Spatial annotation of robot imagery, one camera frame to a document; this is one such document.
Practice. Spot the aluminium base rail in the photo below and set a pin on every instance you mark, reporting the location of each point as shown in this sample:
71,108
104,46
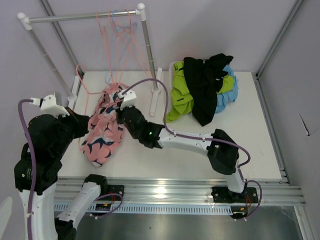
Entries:
198,192

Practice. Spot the metal clothes rack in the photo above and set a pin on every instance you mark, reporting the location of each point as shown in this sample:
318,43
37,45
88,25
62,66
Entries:
54,20

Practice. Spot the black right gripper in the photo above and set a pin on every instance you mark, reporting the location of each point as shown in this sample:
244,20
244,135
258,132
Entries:
119,113

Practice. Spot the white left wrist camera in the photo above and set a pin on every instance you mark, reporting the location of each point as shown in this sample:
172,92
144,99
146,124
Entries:
49,105

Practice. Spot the pink patterned shorts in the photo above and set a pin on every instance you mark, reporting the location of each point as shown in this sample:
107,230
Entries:
105,133

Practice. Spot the black shorts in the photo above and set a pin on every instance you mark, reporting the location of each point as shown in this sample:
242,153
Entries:
204,78

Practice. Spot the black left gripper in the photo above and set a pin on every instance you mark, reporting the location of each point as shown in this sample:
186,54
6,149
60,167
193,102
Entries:
81,121

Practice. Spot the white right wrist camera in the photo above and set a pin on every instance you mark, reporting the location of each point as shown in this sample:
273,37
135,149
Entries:
127,98

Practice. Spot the light blue shorts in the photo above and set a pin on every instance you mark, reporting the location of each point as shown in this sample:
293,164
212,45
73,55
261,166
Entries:
229,91

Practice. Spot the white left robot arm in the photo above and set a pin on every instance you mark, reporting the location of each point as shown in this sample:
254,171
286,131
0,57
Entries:
36,176

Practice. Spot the blue wire hanger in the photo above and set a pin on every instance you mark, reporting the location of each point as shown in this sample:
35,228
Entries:
111,40

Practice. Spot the lime green shorts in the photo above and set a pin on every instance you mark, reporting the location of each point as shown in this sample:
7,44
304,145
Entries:
181,100

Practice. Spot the white slotted cable duct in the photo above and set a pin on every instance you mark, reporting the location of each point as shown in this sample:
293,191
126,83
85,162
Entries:
166,209

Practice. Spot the white plastic basket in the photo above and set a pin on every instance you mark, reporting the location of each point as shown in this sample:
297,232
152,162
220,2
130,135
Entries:
171,71

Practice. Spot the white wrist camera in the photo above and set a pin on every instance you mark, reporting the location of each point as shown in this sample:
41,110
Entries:
49,105
127,98

